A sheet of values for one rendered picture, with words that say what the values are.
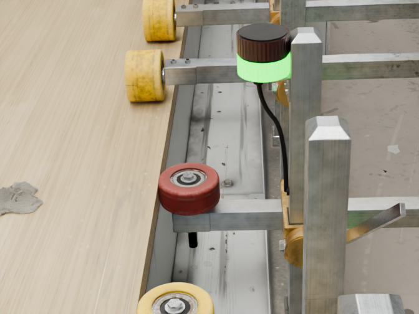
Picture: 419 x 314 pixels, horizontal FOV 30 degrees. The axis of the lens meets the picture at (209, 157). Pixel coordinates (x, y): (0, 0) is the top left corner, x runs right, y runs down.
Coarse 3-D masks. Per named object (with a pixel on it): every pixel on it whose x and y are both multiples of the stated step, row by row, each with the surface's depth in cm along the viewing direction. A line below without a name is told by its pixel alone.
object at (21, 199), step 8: (16, 184) 101; (24, 184) 101; (0, 192) 99; (8, 192) 99; (16, 192) 101; (24, 192) 98; (32, 192) 101; (0, 200) 99; (8, 200) 99; (16, 200) 98; (24, 200) 98; (32, 200) 98; (40, 200) 100; (0, 208) 97; (8, 208) 98; (16, 208) 98; (24, 208) 98; (32, 208) 98
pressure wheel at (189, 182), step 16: (160, 176) 102; (176, 176) 103; (192, 176) 101; (208, 176) 102; (160, 192) 101; (176, 192) 99; (192, 192) 99; (208, 192) 99; (176, 208) 100; (192, 208) 100; (208, 208) 101; (192, 240) 106
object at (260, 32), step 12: (252, 24) 89; (264, 24) 89; (276, 24) 89; (252, 36) 86; (264, 36) 86; (276, 36) 86; (276, 60) 86; (288, 84) 88; (288, 96) 89; (264, 108) 92; (276, 120) 92; (288, 192) 97
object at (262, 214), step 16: (224, 208) 103; (240, 208) 103; (256, 208) 103; (272, 208) 103; (352, 208) 102; (368, 208) 102; (384, 208) 102; (416, 208) 101; (176, 224) 104; (192, 224) 104; (208, 224) 103; (224, 224) 104; (240, 224) 104; (256, 224) 103; (272, 224) 103; (352, 224) 103; (400, 224) 103; (416, 224) 103
